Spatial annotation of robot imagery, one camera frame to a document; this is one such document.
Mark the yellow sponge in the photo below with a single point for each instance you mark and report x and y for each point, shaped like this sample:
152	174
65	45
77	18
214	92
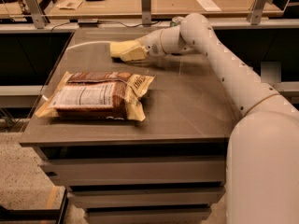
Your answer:
117	48

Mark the grey drawer cabinet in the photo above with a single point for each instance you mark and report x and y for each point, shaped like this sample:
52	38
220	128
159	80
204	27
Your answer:
168	168

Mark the grey metal bracket left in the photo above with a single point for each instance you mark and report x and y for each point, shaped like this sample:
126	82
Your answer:
37	14

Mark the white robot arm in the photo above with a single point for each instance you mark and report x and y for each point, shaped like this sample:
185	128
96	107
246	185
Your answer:
262	168

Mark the grey metal bracket right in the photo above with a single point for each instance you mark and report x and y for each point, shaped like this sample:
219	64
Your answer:
256	12

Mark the grey metal bracket middle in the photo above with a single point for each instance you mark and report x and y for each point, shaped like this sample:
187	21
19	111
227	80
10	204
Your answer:
146	12

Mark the small paper card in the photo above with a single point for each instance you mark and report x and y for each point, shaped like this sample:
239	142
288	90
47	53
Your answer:
70	4

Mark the brown chip bag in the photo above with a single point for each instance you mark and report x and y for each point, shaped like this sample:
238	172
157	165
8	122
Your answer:
98	95

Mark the green soda can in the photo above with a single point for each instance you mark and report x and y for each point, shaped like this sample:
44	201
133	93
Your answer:
176	21

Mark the white paper sheet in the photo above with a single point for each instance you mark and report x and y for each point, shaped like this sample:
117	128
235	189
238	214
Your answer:
208	5

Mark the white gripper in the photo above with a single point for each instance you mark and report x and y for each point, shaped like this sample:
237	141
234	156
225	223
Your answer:
151	45

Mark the grey metal bracket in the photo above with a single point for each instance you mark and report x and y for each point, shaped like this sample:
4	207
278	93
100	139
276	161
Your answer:
256	12
146	12
37	14

